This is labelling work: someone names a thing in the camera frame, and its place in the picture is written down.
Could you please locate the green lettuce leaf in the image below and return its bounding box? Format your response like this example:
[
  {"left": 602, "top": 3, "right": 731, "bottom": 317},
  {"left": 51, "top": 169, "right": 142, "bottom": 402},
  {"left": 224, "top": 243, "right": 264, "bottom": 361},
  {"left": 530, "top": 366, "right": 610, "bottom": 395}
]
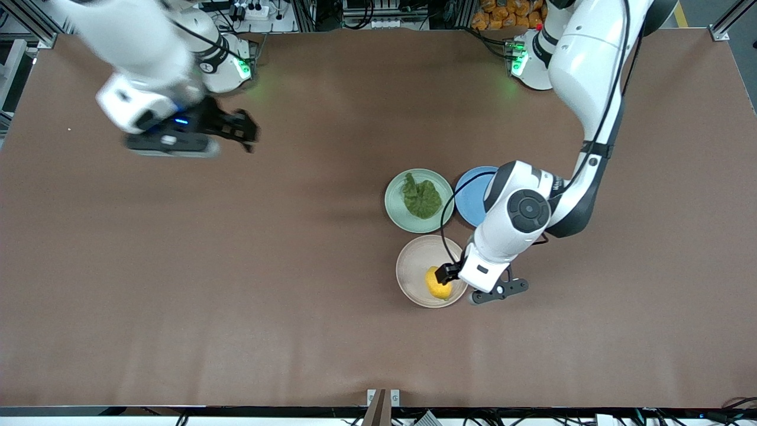
[{"left": 402, "top": 173, "right": 444, "bottom": 220}]

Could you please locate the light green plate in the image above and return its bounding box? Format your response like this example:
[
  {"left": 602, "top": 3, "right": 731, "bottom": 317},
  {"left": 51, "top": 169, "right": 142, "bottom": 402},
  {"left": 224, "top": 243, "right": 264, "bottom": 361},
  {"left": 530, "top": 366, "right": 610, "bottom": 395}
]
[{"left": 384, "top": 169, "right": 455, "bottom": 234}]

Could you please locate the beige plate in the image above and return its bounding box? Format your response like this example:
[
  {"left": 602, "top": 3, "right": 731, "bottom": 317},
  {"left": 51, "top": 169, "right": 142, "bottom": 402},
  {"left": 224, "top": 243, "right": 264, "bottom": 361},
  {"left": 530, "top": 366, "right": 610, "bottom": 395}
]
[{"left": 396, "top": 235, "right": 471, "bottom": 308}]

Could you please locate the aluminium frame post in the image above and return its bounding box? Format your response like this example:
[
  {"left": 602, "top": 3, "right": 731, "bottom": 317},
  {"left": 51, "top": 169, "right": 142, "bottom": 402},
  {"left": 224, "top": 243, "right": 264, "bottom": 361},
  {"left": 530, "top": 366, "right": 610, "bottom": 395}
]
[{"left": 711, "top": 0, "right": 757, "bottom": 42}]

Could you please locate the white power strip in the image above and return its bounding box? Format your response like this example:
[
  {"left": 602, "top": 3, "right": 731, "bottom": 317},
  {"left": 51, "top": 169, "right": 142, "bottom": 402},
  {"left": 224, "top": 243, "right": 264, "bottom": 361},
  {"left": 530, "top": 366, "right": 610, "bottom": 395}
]
[{"left": 231, "top": 0, "right": 271, "bottom": 20}]

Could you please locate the white electronics rack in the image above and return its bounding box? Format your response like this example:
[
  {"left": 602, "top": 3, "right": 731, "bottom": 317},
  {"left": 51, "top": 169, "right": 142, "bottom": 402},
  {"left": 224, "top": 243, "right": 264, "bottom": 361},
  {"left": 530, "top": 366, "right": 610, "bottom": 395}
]
[{"left": 342, "top": 0, "right": 432, "bottom": 30}]

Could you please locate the brown wooden strip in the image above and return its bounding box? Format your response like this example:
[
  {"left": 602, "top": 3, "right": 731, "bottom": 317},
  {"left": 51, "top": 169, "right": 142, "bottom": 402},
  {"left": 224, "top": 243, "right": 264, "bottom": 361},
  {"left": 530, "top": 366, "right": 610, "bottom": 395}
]
[{"left": 361, "top": 389, "right": 393, "bottom": 426}]

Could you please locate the blue plate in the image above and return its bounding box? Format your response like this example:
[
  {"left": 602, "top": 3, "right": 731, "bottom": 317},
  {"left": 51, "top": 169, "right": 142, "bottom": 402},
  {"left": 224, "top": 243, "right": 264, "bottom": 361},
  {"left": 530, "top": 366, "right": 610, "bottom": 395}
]
[{"left": 454, "top": 166, "right": 501, "bottom": 228}]

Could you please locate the yellow lemon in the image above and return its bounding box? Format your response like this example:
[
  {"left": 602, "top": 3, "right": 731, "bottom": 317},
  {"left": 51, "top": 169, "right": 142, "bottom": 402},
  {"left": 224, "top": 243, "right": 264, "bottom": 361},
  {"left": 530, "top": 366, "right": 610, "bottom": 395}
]
[{"left": 425, "top": 266, "right": 455, "bottom": 301}]

